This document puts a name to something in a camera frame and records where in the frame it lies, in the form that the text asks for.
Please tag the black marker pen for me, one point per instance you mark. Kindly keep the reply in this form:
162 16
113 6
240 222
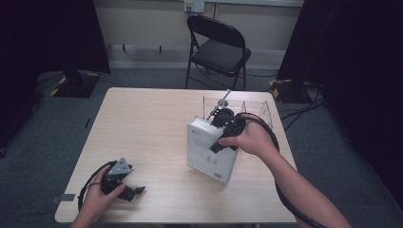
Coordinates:
87 123

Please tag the grey tape strip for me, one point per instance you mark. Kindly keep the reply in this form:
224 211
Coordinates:
63 198

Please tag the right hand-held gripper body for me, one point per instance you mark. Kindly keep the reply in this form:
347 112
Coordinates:
233 125

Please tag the person's left hand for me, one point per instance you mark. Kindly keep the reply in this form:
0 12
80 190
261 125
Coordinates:
95 201

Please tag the black curtain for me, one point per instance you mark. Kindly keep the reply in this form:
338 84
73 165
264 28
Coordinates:
355 63
47 38

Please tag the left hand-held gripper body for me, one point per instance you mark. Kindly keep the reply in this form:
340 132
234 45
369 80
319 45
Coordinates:
118 167

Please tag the white book with grey figures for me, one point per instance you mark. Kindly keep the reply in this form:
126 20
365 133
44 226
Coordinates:
206 158

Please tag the grey wall baseboard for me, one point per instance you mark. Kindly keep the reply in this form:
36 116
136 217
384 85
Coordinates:
145 57

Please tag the clear acrylic book rack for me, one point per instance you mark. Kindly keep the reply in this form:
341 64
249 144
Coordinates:
253 109

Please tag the white wall socket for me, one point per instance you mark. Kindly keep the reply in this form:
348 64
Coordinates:
194 5

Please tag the black folding chair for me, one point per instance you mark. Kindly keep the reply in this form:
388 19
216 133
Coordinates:
220 53

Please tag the black stand base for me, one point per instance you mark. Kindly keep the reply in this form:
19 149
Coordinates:
76 84
285 91

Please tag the person's right hand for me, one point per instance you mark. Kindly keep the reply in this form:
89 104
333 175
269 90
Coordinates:
256 139

